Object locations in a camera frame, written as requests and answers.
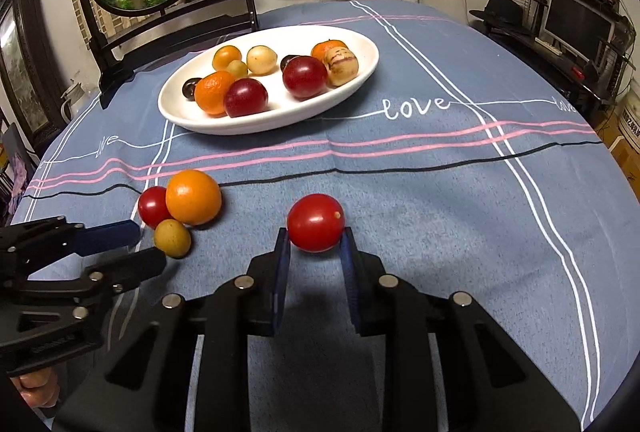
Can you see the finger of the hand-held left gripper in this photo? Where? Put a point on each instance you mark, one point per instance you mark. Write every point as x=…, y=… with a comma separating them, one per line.
x=112, y=234
x=135, y=267

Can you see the small yellow-green fruit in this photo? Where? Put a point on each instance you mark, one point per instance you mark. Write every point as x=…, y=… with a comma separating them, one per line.
x=237, y=69
x=172, y=238

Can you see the white oval plate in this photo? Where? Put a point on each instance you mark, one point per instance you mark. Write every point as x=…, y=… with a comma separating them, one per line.
x=285, y=109

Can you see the black hat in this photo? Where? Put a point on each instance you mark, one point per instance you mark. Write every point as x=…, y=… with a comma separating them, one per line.
x=497, y=14

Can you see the white jug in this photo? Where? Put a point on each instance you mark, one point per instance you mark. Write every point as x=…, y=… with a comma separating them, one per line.
x=76, y=99

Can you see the striped pepino melon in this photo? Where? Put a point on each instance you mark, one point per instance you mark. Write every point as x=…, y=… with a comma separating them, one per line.
x=340, y=66

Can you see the yellow-orange round fruit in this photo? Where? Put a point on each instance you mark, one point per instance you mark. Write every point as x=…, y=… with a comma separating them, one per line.
x=226, y=57

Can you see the red tomato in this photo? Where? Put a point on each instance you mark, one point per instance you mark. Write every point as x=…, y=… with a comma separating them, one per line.
x=152, y=207
x=315, y=222

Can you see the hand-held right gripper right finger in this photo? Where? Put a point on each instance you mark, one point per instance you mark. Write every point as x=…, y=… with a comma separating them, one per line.
x=350, y=272

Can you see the computer monitor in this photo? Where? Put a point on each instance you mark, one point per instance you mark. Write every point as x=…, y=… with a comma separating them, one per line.
x=575, y=26

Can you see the white bucket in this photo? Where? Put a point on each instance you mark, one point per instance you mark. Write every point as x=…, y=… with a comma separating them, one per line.
x=631, y=116

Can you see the pale yellow round fruit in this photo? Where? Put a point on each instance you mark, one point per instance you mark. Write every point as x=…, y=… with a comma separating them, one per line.
x=261, y=59

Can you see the chair with purple cloth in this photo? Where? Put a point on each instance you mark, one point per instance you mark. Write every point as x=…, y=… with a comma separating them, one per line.
x=15, y=166

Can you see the dark red plum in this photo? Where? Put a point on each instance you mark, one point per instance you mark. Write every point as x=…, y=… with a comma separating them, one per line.
x=304, y=76
x=245, y=97

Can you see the dark framed picture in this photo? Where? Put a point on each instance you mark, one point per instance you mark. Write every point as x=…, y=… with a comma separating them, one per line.
x=25, y=61

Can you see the orange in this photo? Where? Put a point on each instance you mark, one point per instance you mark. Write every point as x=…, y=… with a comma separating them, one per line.
x=325, y=47
x=214, y=92
x=193, y=197

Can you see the dark purple plum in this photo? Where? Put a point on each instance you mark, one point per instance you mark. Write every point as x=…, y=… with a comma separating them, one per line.
x=288, y=60
x=190, y=88

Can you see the black desk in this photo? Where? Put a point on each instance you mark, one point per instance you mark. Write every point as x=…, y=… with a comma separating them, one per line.
x=565, y=71

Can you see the blue striped tablecloth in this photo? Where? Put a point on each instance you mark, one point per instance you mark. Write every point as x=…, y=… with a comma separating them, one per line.
x=450, y=192

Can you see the person's left hand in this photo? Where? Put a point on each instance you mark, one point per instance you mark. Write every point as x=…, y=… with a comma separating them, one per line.
x=35, y=387

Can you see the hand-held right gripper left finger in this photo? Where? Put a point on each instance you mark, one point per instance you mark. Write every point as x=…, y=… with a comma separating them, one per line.
x=281, y=272

